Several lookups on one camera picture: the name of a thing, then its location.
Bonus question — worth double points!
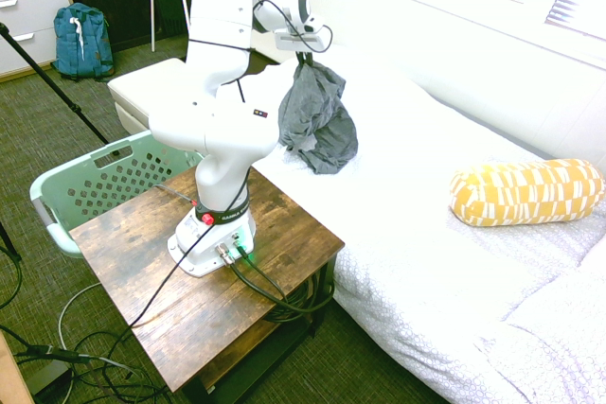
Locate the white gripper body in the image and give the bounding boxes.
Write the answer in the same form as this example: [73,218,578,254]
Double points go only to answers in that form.
[275,27,331,53]

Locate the grey heathered garment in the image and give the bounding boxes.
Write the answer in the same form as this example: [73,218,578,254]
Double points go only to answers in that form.
[277,61,360,176]

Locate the mint green laundry basket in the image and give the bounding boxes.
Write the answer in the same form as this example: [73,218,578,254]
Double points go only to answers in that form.
[28,129,205,259]

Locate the cream upholstered bench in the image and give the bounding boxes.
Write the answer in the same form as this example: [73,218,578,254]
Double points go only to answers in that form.
[107,57,190,133]

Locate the white circle-print bedspread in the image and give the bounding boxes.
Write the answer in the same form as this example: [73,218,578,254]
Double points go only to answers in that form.
[250,46,606,404]

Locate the blue backpack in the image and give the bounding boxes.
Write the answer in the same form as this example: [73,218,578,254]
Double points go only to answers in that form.
[50,2,116,82]

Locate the yellow white patterned bolster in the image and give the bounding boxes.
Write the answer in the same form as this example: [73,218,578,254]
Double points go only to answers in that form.
[448,157,606,228]

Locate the white drawer dresser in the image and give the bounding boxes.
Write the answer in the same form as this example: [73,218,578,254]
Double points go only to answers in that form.
[0,0,75,83]

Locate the rustic wooden side table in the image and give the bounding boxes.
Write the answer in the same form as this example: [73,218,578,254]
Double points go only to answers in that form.
[68,166,346,404]

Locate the black floor box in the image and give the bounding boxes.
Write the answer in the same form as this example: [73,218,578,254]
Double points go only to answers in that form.
[30,360,73,396]

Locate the light wooden board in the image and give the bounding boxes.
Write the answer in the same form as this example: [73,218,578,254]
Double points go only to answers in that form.
[0,331,35,404]

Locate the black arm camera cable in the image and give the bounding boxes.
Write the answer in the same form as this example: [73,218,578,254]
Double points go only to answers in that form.
[187,0,333,107]

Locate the thick grey base cable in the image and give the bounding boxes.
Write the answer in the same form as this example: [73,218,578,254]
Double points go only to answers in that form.
[218,242,335,325]
[236,242,335,318]

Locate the black camera tripod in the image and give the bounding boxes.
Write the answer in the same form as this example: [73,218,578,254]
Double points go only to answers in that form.
[0,21,122,157]

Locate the thin black base cable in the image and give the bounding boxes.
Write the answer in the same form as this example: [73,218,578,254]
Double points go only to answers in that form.
[128,214,220,332]

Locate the black camera stand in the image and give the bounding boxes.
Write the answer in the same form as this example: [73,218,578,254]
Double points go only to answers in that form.
[0,220,24,263]

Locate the light grey floor cable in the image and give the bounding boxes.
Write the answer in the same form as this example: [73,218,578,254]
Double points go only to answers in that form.
[56,280,103,353]

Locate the black floor cable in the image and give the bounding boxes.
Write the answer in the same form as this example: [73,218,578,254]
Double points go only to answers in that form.
[0,318,169,404]

